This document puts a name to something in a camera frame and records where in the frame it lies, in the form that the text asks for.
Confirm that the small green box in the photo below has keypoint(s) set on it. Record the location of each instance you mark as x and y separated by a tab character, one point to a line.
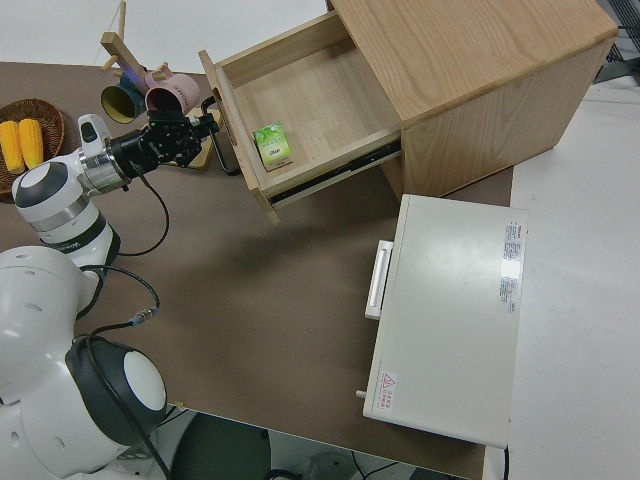
272	147

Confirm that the brown table mat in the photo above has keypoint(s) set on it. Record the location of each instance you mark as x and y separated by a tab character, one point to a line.
250	275

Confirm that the yellow corn cob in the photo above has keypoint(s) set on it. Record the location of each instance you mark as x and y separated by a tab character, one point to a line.
31	142
10	147

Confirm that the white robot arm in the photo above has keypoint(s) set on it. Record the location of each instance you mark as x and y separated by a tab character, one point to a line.
45	185

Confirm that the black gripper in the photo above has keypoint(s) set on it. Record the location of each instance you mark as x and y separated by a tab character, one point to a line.
167	140

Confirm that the wooden mug tree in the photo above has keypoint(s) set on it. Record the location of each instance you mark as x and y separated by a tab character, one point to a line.
116	47

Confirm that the white toaster oven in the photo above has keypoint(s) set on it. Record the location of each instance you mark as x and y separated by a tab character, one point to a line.
450	320

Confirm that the teal mug with yellow inside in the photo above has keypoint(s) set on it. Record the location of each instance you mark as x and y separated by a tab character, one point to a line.
117	102

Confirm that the wooden cabinet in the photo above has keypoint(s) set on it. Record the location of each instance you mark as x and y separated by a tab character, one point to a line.
475	60

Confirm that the brown wicker basket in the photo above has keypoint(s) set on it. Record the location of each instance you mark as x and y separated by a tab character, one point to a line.
50	120

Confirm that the pink mug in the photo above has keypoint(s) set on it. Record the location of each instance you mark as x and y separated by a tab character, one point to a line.
175	92

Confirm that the dark grey round pedestal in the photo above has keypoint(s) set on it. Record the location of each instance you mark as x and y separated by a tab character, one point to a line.
220	450

